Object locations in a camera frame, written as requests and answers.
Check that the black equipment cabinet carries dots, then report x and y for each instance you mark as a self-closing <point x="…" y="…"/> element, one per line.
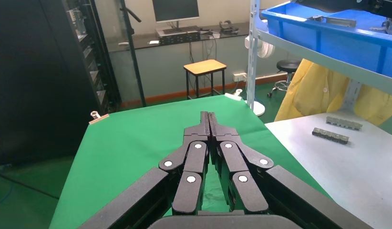
<point x="41" y="79"/>

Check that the black rack device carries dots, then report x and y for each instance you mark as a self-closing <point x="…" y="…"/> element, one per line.
<point x="180" y="38"/>

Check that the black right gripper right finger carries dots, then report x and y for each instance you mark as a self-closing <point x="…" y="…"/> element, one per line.
<point x="243" y="189"/>

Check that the black gadget on desk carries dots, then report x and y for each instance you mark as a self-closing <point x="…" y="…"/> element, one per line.
<point x="229" y="28"/>

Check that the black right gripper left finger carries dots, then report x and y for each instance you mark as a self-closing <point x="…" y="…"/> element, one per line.
<point x="189" y="189"/>

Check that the gray metal connector bar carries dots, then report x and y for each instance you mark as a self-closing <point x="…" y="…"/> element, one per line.
<point x="344" y="123"/>
<point x="330" y="136"/>

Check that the black rolling stool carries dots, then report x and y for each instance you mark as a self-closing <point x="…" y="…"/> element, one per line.
<point x="287" y="65"/>

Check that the green table cloth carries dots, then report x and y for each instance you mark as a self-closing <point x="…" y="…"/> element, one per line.
<point x="136" y="136"/>

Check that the silver binder clip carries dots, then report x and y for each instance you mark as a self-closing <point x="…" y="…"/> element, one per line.
<point x="99" y="118"/>
<point x="233" y="95"/>

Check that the white power socket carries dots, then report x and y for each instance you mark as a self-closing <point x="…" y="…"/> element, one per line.
<point x="239" y="76"/>

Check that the computer monitor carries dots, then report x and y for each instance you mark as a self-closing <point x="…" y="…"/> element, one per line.
<point x="175" y="9"/>

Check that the blue plastic bin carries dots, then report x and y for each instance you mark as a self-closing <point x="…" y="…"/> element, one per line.
<point x="341" y="47"/>

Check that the black pole stand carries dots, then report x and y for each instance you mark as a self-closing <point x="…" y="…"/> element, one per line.
<point x="134" y="63"/>

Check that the wooden top square stool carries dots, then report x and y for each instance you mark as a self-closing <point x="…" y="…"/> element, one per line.
<point x="205" y="67"/>

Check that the white metal shelf rack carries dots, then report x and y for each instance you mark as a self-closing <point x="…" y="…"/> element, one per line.
<point x="325" y="61"/>

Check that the yellow garment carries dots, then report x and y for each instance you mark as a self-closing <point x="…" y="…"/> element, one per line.
<point x="309" y="91"/>

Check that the dark counter desk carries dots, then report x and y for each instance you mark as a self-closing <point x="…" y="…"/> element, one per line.
<point x="142" y="41"/>

